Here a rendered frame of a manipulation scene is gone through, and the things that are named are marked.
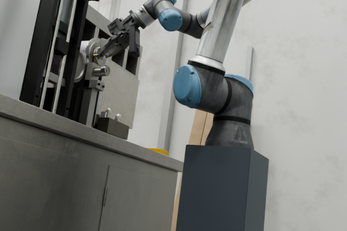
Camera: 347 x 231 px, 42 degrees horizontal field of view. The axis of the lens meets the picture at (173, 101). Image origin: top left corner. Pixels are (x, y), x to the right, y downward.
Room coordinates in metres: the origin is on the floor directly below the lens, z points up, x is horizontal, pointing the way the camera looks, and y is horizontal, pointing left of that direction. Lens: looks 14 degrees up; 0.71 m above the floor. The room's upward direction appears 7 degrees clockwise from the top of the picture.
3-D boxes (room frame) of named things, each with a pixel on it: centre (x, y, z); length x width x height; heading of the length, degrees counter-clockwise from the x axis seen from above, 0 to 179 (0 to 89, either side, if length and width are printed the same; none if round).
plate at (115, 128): (1.93, 0.39, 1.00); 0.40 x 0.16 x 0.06; 64
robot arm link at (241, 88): (1.37, -0.18, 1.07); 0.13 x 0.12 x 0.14; 124
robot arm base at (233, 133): (1.38, -0.19, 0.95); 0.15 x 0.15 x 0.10
